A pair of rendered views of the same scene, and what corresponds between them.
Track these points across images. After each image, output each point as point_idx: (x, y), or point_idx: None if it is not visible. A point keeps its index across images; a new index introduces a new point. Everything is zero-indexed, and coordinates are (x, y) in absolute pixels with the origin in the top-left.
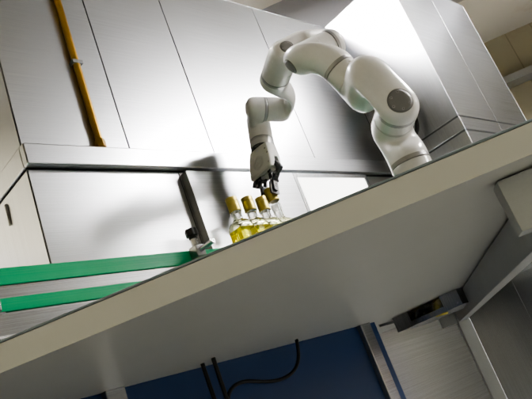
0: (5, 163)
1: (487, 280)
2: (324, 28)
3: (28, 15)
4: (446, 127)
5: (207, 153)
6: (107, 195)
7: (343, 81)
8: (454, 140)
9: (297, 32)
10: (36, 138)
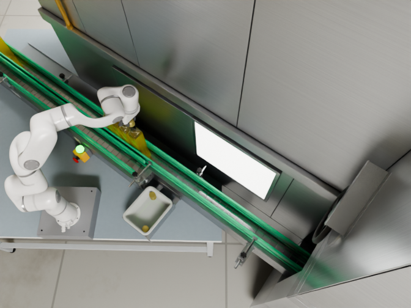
0: None
1: None
2: (21, 154)
3: None
4: (306, 277)
5: (128, 66)
6: (80, 47)
7: None
8: (300, 279)
9: (31, 131)
10: (44, 5)
